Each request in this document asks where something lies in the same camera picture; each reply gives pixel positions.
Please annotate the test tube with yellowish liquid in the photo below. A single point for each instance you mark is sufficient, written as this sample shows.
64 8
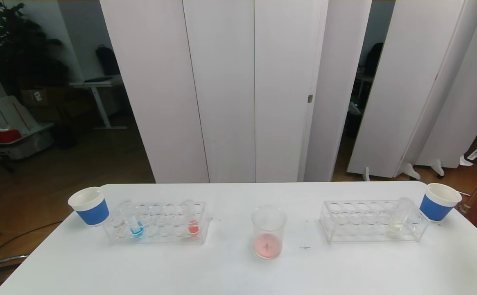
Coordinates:
397 224

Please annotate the clear acrylic test tube rack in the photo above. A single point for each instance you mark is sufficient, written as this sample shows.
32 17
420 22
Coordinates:
369 229
160 229

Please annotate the clear glass beaker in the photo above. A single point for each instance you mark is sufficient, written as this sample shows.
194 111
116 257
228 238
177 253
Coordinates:
267 243

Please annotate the test tube with red liquid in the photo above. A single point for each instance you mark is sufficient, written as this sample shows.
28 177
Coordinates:
193 228

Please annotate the test tube with blue liquid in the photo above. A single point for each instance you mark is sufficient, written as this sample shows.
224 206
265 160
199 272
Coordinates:
136 230

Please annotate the blue and white paper cup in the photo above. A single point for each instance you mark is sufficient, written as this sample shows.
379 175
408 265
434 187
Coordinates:
434 207
93 212

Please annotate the white folding partition with feet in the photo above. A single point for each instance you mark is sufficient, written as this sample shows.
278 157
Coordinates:
406 82

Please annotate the black chair behind partitions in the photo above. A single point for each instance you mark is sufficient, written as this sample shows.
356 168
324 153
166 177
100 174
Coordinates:
373 59

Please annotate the white folding partition with hinge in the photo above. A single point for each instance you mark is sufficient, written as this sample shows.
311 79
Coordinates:
222 82

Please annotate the black backpack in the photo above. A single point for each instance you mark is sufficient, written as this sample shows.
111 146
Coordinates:
107 61

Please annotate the white standing desk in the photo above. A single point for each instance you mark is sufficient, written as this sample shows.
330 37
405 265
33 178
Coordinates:
97 84

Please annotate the brown cardboard box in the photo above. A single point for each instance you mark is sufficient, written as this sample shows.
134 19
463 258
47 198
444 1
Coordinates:
37 97

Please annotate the white machine base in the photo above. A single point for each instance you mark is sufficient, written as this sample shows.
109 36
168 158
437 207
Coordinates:
11 119

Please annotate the dark green potted plant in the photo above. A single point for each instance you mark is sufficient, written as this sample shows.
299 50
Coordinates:
21 49

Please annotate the grey metal frame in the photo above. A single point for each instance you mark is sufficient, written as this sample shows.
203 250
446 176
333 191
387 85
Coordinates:
1 261

